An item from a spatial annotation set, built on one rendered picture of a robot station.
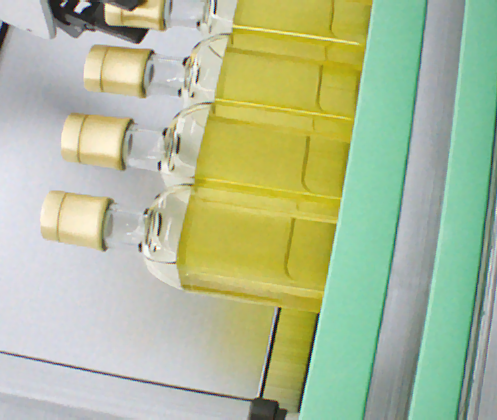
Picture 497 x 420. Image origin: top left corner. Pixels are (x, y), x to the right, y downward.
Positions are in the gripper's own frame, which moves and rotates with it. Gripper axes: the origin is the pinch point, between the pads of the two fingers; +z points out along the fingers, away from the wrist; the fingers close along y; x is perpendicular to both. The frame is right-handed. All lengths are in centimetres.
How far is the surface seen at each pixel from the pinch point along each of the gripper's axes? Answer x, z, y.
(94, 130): -11.0, 4.4, 1.9
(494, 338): -19.2, 34.0, 15.4
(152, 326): -17.2, 10.1, -12.7
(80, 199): -15.7, 5.8, 1.3
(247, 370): -17.4, 17.9, -12.7
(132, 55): -4.7, 3.7, 1.6
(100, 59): -5.8, 1.7, 1.6
